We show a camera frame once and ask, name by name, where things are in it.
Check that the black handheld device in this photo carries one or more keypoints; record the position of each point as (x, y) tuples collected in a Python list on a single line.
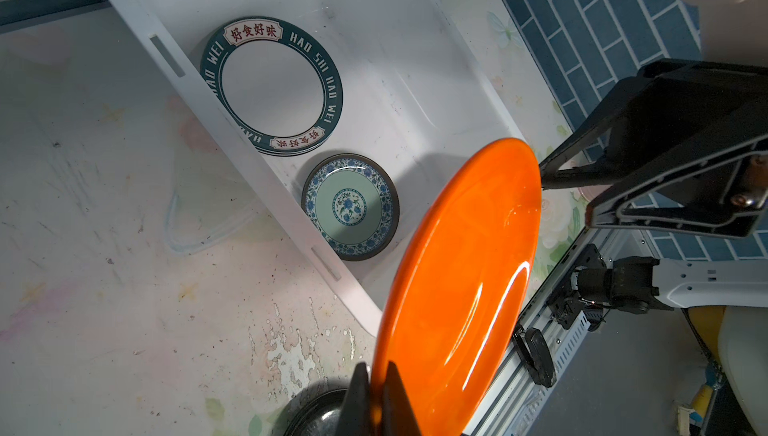
[(535, 355)]

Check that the orange plastic plate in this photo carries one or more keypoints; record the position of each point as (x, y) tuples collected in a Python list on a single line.
[(460, 287)]

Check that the green blue floral plate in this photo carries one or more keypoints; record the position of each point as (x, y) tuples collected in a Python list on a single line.
[(354, 205)]

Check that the black plate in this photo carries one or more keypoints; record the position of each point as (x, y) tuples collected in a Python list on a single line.
[(315, 410)]

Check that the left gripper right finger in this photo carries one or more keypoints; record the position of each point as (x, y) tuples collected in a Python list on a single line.
[(398, 418)]

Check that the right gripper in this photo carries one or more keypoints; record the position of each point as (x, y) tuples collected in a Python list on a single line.
[(678, 140)]

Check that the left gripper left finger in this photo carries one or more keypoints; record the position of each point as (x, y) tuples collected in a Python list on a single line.
[(355, 415)]

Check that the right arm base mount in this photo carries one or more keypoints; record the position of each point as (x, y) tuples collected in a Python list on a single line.
[(582, 291)]

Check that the aluminium rail frame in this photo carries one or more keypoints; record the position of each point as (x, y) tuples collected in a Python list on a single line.
[(548, 334)]

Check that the green rimmed white plate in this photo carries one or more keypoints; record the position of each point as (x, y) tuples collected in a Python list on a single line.
[(276, 81)]

